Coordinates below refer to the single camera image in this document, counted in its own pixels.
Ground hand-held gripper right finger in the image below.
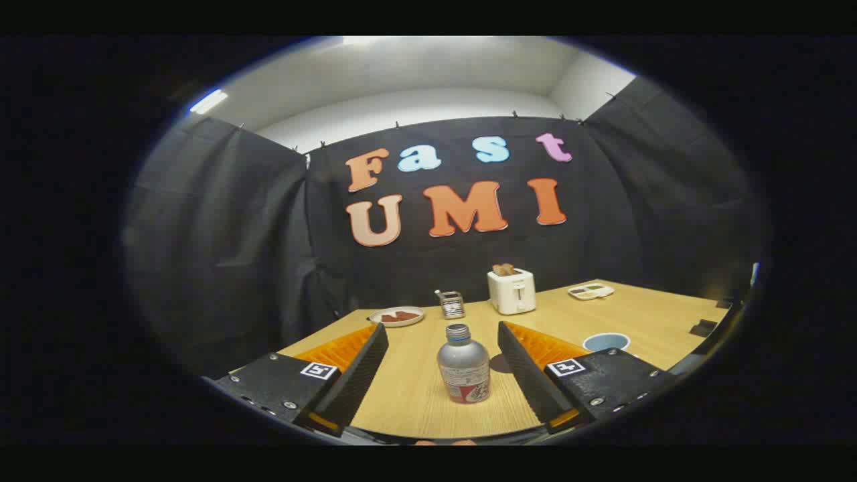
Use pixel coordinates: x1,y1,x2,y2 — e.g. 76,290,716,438
497,321,677,434

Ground white cup with blue inside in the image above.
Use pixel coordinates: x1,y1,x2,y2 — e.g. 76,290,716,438
582,332,631,353

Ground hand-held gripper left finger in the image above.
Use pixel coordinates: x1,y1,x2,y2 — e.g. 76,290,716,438
213,323,390,439

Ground white toaster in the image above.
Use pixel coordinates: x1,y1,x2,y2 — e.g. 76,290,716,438
487,268,537,316

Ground white divided dish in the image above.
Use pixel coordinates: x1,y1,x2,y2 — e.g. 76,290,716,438
567,283,615,301

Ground wooden table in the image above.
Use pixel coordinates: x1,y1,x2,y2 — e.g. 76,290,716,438
278,278,730,440

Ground white round plate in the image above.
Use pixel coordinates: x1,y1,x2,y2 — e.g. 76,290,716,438
369,306,426,328

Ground silver juice bottle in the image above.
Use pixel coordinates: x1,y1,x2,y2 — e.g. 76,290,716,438
437,323,491,404

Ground ceiling light panel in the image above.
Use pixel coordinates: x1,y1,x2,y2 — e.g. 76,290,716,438
189,89,229,114

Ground metal wire utensil holder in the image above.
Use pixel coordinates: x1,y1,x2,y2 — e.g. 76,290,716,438
434,289,466,320

